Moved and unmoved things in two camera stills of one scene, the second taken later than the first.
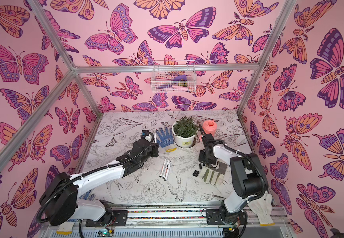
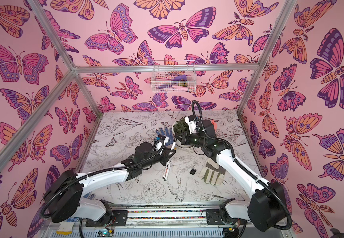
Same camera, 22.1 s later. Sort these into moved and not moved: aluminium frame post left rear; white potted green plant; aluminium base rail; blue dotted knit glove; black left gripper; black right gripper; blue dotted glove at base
Moved: black left gripper; black right gripper
Not moved: white potted green plant; aluminium frame post left rear; aluminium base rail; blue dotted knit glove; blue dotted glove at base
